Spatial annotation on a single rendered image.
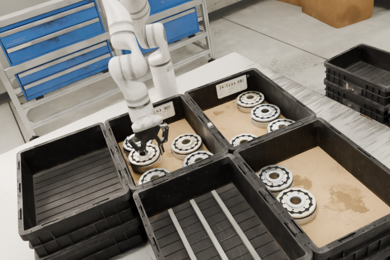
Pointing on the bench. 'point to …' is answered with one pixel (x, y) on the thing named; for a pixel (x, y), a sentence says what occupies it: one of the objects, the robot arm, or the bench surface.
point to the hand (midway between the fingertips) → (153, 152)
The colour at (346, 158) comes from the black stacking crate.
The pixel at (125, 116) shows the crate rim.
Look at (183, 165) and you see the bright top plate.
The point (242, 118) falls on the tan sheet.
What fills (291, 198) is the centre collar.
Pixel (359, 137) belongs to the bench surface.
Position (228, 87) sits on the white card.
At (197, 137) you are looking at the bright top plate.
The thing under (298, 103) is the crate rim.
